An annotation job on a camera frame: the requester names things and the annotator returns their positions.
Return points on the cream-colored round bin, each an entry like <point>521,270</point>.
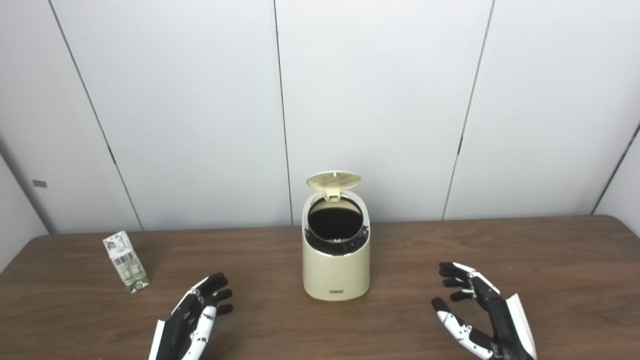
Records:
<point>336,272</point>

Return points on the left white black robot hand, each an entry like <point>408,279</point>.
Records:
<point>177,325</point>

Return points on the small grey wall tag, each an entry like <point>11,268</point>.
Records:
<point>40,183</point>

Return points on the cream round bin lid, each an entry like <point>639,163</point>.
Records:
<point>333,180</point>

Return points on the small white green milk carton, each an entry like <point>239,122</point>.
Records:
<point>127,262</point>

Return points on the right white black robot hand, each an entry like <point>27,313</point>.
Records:
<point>502,320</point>

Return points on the black wall panel seam clip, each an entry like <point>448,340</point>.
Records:
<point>112,155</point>
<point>460,145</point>

